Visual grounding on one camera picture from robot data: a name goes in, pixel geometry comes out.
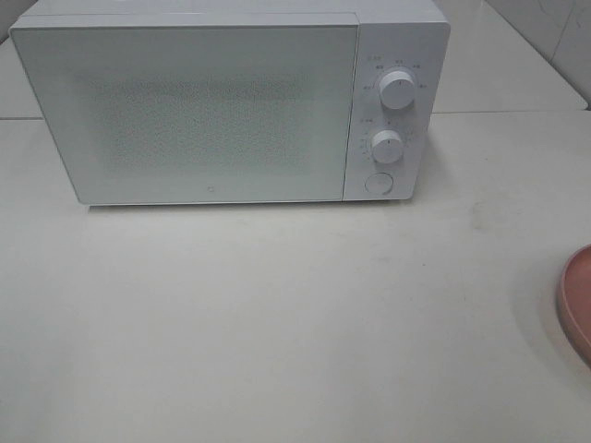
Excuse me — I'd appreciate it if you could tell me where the lower white timer knob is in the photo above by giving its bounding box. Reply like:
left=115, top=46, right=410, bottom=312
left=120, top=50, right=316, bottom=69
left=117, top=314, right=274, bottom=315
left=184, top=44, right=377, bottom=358
left=370, top=130, right=404, bottom=164

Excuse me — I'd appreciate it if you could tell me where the pink round plate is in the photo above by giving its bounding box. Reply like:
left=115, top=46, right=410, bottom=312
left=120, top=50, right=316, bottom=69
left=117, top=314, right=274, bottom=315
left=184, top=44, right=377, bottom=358
left=556, top=245, right=590, bottom=367

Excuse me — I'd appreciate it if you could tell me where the white microwave door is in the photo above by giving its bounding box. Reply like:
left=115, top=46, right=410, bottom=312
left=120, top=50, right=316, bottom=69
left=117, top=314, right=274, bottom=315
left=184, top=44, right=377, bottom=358
left=13, top=26, right=357, bottom=205

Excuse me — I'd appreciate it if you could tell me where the upper white power knob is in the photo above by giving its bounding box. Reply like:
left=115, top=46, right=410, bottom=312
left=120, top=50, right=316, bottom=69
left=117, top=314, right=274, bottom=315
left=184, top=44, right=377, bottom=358
left=378, top=68, right=416, bottom=110

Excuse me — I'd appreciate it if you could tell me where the round white door button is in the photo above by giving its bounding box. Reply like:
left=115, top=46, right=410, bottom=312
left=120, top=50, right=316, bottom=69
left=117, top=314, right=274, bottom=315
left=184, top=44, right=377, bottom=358
left=365, top=173, right=393, bottom=196

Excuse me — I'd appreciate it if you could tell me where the white microwave oven body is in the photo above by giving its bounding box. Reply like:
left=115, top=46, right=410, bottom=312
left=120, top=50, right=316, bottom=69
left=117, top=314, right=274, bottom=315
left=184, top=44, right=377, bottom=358
left=9, top=1, right=451, bottom=204

